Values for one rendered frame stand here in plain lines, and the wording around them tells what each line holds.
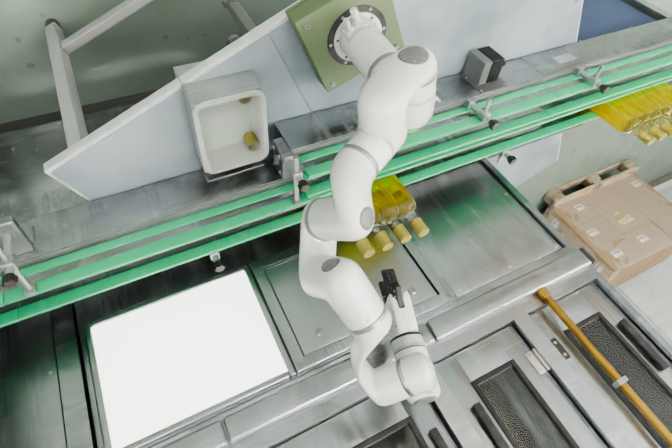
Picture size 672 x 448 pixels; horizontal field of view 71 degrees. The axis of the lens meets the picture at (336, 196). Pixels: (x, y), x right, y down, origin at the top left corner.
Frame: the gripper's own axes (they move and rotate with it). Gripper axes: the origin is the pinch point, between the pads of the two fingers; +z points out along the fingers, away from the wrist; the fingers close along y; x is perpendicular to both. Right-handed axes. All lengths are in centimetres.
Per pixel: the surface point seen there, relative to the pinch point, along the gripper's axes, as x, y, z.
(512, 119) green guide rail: -56, 5, 48
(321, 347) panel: 17.8, -12.7, -8.1
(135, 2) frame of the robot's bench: 58, 28, 94
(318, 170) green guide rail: 12.5, 13.5, 27.5
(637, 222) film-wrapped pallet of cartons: -327, -241, 152
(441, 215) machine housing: -29.2, -17.0, 30.0
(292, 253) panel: 20.8, -12.0, 20.5
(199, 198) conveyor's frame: 44, 6, 29
